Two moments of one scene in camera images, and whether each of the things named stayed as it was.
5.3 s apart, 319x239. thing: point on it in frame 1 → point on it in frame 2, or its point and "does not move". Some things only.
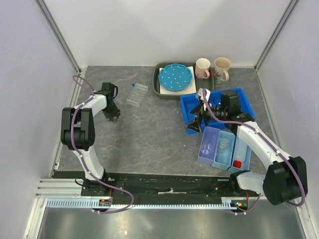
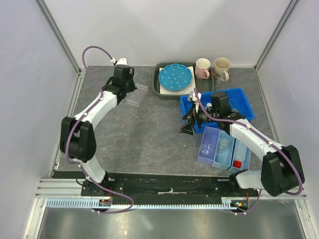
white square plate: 190,89 does not move
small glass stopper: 222,147 does not move
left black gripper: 115,113 → 133,87
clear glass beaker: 206,148 does not move
